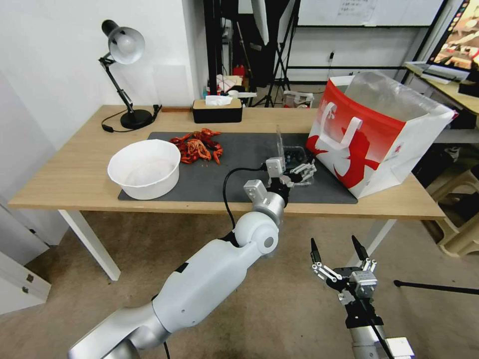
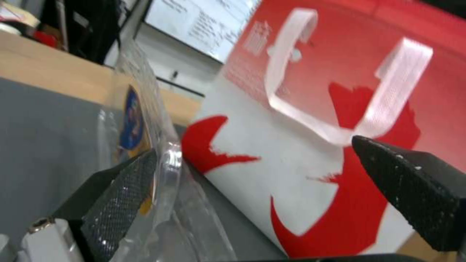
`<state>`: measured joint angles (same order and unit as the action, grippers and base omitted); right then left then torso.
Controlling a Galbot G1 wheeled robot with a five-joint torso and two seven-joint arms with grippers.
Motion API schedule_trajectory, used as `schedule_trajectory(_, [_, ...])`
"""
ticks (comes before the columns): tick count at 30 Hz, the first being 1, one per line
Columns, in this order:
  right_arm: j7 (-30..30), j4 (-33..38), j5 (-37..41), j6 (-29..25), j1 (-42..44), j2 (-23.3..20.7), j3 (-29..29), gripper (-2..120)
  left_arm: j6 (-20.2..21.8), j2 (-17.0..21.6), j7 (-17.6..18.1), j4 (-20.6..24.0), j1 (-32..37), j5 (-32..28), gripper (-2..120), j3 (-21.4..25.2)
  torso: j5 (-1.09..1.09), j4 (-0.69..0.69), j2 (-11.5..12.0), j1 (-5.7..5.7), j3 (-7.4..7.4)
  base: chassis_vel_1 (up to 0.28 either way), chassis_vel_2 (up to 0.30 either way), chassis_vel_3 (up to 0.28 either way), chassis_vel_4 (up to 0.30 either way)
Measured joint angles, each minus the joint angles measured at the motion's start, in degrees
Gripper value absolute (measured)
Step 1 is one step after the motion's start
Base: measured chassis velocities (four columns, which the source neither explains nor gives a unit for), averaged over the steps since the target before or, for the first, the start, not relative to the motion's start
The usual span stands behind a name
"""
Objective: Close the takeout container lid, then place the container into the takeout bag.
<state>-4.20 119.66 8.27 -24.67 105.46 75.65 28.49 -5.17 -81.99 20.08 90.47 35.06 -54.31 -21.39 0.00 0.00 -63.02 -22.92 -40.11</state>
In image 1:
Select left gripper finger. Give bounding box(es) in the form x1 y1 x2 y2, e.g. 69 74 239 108
288 159 318 177
279 173 313 187

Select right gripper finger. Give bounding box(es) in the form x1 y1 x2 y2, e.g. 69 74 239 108
309 238 344 284
351 234 378 276

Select clear plastic takeout container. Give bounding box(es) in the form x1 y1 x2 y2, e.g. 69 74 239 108
261 124 316 188

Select white plastic bag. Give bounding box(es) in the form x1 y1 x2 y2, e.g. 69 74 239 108
282 89 316 110

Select red white takeout bag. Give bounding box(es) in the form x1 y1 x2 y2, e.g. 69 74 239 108
305 70 460 199

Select black tissue box wooden lid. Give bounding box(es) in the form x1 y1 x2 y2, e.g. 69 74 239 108
191 98 243 125

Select dark grey desk mat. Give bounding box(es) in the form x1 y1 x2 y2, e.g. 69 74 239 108
117 131 359 205

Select red cooked crayfish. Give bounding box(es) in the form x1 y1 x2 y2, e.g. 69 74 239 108
209 140 225 166
191 128 222 141
170 134 192 164

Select black tripod leg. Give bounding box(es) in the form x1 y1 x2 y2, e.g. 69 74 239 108
393 279 479 295

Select pale orange cooked crayfish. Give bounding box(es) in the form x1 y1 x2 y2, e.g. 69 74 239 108
186 139 210 159

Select black light stand tripod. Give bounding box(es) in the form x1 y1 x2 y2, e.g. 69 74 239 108
257 37 301 108

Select beige plastic stool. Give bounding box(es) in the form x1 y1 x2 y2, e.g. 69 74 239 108
422 164 479 259

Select white paper bowl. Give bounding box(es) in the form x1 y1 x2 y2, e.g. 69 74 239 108
107 139 181 200

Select black metal rack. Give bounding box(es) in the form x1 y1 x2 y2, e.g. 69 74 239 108
203 0 234 99

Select white softbox panel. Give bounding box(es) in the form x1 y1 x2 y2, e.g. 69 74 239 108
249 0 297 45

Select wooden side desk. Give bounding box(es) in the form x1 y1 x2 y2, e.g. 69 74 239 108
403 61 479 114

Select whiteboard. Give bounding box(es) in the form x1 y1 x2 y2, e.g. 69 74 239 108
296 0 443 27

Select computer monitor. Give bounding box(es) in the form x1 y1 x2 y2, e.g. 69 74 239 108
429 0 479 71

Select black desk lamp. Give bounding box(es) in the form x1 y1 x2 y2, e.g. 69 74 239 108
98 19 154 131

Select wooden table white legs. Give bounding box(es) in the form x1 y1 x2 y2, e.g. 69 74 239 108
7 104 447 282

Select white cabinet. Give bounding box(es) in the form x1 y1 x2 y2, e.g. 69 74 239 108
0 194 52 316

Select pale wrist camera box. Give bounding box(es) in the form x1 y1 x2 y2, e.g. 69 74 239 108
351 270 378 299
264 158 284 178

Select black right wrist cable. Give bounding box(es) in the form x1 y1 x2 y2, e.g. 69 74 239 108
357 295 391 359

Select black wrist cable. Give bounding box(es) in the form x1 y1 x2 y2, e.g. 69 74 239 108
357 295 391 359
223 167 268 229

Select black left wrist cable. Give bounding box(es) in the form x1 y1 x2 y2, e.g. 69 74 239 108
223 167 268 229

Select black lamp power cable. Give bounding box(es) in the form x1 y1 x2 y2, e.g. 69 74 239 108
101 104 163 134

